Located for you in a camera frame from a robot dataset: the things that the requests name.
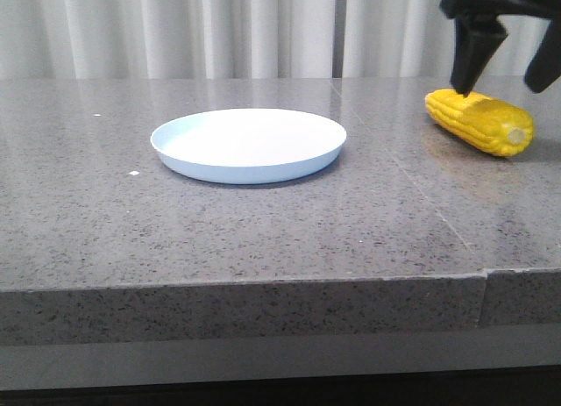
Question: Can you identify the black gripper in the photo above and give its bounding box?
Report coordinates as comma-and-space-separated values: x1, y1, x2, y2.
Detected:
440, 0, 560, 95

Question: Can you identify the yellow corn cob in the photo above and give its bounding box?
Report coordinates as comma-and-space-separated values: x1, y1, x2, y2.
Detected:
425, 89, 535, 157

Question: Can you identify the light blue plate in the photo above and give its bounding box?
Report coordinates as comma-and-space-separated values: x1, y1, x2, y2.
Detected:
150, 108, 347, 185

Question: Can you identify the white pleated curtain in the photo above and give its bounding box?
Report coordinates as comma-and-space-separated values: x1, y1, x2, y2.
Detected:
0, 0, 561, 81

